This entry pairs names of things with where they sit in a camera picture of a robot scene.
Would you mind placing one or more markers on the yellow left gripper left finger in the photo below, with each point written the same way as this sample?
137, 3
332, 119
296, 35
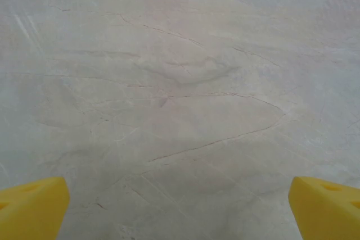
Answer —
31, 212

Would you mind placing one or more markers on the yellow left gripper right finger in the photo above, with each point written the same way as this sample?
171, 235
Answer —
323, 212

